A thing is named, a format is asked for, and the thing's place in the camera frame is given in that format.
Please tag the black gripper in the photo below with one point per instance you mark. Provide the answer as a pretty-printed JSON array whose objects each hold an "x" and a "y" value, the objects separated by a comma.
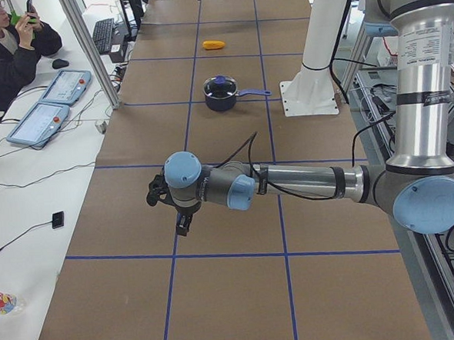
[{"x": 186, "y": 212}]

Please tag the dark blue pot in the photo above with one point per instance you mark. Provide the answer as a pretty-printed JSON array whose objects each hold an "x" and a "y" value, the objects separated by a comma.
[{"x": 225, "y": 104}]

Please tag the glass lid blue knob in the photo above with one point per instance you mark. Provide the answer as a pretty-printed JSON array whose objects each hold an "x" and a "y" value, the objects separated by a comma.
[{"x": 220, "y": 86}]

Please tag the yellow corn cob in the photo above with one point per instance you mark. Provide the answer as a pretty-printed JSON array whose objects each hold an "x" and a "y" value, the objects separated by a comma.
[{"x": 212, "y": 45}]

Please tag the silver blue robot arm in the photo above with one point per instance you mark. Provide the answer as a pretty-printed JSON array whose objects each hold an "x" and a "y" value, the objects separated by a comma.
[{"x": 416, "y": 185}]

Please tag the small black square pad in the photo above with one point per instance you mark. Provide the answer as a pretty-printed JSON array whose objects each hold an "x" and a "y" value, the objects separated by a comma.
[{"x": 58, "y": 219}]

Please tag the near blue teach pendant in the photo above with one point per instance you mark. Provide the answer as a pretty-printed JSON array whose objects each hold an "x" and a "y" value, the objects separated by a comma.
[{"x": 39, "y": 124}]

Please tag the blue teach pendant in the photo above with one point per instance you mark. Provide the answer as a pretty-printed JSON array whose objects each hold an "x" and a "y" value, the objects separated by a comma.
[
  {"x": 67, "y": 87},
  {"x": 39, "y": 124}
]

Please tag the far blue teach pendant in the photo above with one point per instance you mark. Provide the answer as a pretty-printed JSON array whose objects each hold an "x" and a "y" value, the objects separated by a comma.
[{"x": 67, "y": 87}]

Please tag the red plastic bottle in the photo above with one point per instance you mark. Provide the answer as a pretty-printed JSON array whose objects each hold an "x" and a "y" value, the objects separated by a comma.
[{"x": 11, "y": 304}]

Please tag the black computer mouse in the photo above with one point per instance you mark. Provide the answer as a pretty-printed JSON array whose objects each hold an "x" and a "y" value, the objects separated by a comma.
[{"x": 60, "y": 63}]

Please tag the black keyboard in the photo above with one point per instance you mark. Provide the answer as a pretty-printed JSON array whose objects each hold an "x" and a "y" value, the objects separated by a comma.
[{"x": 102, "y": 35}]

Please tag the person in black jacket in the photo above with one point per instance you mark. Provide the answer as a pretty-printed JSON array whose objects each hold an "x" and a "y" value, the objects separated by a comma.
[{"x": 21, "y": 46}]

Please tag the white pedestal column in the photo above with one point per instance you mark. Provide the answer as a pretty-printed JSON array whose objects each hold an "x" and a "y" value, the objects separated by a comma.
[{"x": 311, "y": 91}]

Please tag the aluminium frame post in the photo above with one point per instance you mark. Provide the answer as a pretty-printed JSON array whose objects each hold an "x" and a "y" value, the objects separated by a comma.
[{"x": 73, "y": 14}]

